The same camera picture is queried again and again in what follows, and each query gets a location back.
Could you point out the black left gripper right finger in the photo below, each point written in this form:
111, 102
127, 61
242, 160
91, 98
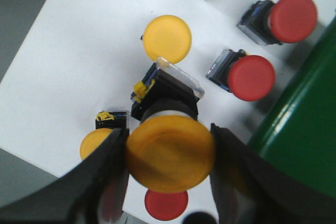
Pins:
248, 189

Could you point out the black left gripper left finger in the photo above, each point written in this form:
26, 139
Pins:
93, 192

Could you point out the red push button bottom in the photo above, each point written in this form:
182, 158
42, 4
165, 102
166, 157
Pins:
165, 207

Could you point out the red push button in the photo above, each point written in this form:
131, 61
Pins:
286, 21
248, 77
165, 207

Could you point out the yellow mushroom push button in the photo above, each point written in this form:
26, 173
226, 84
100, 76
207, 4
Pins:
170, 151

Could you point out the yellow push button lower left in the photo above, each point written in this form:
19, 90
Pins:
105, 123

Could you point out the green conveyor belt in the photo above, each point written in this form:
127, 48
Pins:
298, 134

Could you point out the red push button middle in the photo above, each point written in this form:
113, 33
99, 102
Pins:
248, 77

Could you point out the yellow push button upright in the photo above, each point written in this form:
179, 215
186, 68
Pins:
167, 36

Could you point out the red push button upper right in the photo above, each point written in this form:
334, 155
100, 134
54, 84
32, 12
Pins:
286, 21

